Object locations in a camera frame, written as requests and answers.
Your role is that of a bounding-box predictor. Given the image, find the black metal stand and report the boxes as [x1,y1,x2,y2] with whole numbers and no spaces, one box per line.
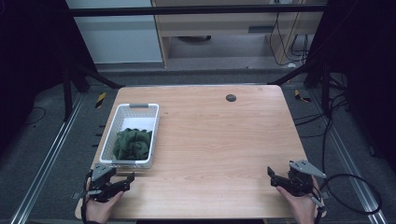
[268,57,349,117]
[61,59,125,123]

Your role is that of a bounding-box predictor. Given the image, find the light wooden desk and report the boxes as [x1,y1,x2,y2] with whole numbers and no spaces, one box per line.
[150,0,329,69]

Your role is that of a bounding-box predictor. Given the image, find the person's left hand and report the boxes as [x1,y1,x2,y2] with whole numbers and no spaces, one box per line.
[83,189,125,224]

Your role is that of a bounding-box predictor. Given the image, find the person's right hand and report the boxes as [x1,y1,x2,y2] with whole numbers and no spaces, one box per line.
[276,175,327,224]

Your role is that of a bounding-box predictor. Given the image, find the black hanging cables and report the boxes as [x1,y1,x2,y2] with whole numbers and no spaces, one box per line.
[268,0,311,67]

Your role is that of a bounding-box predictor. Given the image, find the black floor cables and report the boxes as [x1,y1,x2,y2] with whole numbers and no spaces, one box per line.
[293,91,353,175]

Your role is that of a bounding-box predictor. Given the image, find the yellow black striped tape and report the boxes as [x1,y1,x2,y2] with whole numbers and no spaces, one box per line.
[293,89,312,104]
[94,91,107,109]

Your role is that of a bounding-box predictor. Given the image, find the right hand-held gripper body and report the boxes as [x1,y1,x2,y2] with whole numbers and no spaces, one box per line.
[287,160,328,209]

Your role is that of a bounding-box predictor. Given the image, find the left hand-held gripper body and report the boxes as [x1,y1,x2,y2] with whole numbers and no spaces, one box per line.
[72,162,125,203]

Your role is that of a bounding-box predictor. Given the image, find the white cabinet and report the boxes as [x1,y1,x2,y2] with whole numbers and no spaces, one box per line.
[64,0,164,65]

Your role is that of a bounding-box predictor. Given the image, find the black horizontal frame bar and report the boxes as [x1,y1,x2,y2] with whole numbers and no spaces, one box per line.
[65,4,329,18]

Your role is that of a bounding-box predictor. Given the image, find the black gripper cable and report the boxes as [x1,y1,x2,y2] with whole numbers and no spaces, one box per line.
[313,173,383,224]
[79,169,94,224]

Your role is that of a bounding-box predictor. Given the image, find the thin black floor cable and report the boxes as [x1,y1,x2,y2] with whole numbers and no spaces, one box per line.
[23,105,48,127]

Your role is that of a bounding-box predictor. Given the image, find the white plastic basket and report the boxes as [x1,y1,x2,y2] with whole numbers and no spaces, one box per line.
[98,103,161,170]

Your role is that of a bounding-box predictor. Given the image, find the aluminium floor rail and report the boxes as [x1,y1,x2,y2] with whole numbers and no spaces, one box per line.
[307,90,389,224]
[10,92,86,224]

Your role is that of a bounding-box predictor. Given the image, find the dark green cloth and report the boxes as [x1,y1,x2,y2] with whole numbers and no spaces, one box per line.
[112,127,154,161]

